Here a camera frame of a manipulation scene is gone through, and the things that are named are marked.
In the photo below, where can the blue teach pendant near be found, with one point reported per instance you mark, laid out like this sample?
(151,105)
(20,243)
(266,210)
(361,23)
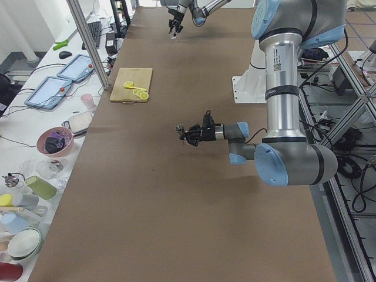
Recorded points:
(49,93)

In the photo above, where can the blue teach pendant far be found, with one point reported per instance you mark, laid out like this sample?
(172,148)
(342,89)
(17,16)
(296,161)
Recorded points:
(78,69)

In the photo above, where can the wooden cutting board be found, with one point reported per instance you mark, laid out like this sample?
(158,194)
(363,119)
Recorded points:
(141,78)

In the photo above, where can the green handled tool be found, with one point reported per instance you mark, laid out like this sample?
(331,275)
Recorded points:
(61,44)

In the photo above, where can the white green bowl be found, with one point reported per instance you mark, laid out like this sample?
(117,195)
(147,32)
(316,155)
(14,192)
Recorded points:
(25,244)

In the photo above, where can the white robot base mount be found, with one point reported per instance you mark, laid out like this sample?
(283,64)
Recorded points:
(250,87)

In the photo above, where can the black computer mouse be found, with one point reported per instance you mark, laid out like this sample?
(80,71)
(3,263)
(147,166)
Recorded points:
(64,54)

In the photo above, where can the aluminium frame post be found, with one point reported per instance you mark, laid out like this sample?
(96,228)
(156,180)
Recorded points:
(85,34)

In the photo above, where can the kitchen scale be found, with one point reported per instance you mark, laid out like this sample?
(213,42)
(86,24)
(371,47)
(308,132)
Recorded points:
(78,124)

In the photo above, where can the light blue cup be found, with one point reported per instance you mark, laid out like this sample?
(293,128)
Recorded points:
(14,223)

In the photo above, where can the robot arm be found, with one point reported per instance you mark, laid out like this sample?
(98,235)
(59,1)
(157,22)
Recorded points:
(284,157)
(178,8)

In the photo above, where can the pink cup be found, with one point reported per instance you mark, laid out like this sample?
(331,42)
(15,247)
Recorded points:
(87,100)

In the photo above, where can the pink bowl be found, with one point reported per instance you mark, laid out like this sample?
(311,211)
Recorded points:
(56,142)

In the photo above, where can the green cup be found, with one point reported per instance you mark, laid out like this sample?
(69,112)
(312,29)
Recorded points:
(41,187)

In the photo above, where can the blue teach pendant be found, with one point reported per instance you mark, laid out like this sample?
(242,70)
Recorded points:
(49,93)
(78,69)

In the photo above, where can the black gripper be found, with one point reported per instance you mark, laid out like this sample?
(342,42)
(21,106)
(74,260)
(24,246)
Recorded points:
(208,134)
(178,17)

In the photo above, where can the black keyboard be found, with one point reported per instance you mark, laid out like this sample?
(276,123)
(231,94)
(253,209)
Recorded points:
(95,31)

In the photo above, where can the clear glass shaker cup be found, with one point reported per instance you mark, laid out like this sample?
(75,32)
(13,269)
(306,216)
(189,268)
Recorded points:
(174,36)

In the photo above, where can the lemon slice row middle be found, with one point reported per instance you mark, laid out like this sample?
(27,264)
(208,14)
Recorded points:
(139,93)

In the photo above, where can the lemon slice row end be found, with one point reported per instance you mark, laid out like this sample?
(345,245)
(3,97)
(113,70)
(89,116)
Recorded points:
(144,96)

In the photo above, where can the wine glass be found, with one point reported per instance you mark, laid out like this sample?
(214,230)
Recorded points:
(52,170)

